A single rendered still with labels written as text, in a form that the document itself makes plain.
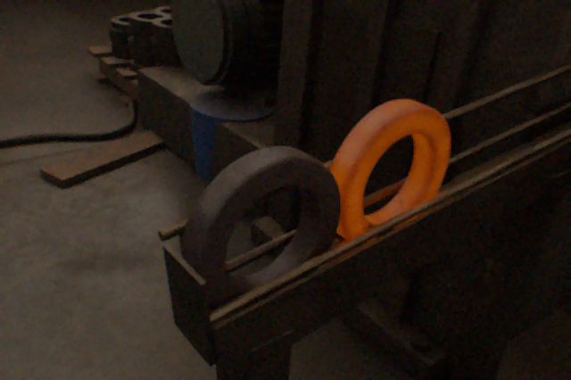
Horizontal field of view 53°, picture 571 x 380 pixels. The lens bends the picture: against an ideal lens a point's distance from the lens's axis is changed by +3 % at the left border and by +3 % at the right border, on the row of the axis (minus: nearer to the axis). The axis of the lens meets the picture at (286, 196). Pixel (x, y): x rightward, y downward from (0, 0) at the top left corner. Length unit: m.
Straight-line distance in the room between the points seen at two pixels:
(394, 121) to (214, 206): 0.23
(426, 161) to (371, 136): 0.13
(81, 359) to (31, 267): 0.38
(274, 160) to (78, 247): 1.24
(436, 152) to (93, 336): 0.96
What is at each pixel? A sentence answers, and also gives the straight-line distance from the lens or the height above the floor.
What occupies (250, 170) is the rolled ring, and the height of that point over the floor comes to 0.72.
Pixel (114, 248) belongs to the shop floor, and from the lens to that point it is 1.69.
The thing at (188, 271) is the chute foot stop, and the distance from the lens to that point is 0.53.
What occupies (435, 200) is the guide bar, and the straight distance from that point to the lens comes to 0.72.
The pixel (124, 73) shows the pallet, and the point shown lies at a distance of 2.67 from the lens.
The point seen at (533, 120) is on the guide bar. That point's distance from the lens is 0.99.
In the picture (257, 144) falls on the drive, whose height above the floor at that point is 0.25.
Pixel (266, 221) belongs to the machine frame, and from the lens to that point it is 1.68.
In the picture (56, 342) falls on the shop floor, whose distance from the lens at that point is 1.42.
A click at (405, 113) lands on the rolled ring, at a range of 0.63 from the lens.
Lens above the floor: 0.95
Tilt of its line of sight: 29 degrees down
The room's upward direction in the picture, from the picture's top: 6 degrees clockwise
